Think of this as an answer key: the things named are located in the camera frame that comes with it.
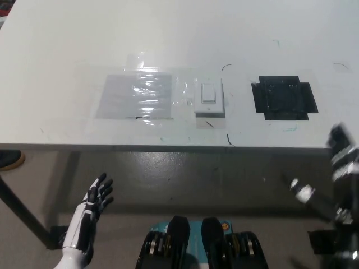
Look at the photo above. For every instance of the black slanted table leg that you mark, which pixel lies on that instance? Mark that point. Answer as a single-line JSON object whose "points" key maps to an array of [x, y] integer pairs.
{"points": [[25, 213]]}

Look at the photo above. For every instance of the black table foot plate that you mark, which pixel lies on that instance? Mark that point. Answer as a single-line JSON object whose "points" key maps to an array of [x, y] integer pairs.
{"points": [[322, 241], [57, 238]]}

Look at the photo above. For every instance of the black tape patch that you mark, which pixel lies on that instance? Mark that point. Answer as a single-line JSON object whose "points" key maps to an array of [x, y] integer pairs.
{"points": [[283, 98]]}

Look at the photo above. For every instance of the red background object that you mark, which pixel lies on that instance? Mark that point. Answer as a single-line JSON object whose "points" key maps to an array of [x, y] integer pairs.
{"points": [[3, 7]]}

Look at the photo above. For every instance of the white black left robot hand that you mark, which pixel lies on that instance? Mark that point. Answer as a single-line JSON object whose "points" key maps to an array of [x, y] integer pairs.
{"points": [[84, 221]]}

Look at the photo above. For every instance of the grey sheet under clear tape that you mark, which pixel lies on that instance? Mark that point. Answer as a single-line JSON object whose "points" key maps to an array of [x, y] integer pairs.
{"points": [[131, 96]]}

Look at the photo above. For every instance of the white rocker wall switch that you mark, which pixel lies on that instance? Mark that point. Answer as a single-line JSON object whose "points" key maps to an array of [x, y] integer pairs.
{"points": [[209, 98]]}

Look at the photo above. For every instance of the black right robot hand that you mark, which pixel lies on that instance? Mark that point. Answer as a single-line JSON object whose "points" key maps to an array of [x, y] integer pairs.
{"points": [[340, 165]]}

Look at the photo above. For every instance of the dark shoe with tan sole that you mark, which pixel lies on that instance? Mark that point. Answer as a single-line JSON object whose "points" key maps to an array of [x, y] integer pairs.
{"points": [[9, 161]]}

